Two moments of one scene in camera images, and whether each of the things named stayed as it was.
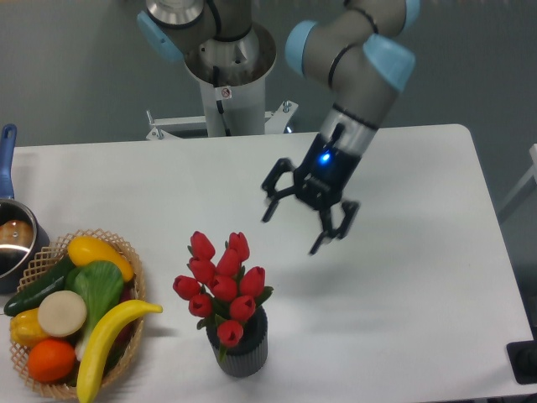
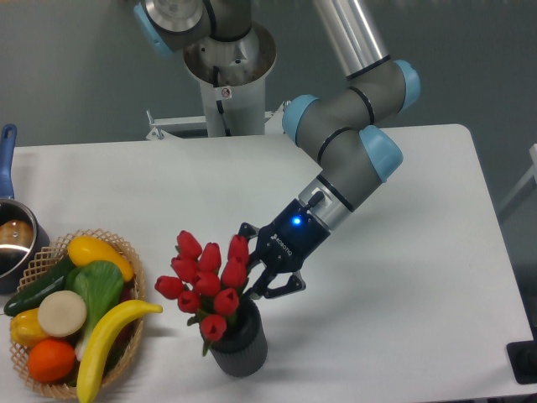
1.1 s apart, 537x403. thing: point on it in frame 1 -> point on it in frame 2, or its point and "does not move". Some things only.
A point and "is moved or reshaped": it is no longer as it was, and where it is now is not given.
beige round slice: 61,313 does not move
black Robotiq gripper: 319,180 -> 283,244
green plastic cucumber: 32,298 does not move
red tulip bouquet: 224,292 is moved or reshaped
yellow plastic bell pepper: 25,328 does not move
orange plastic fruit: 51,361 does not move
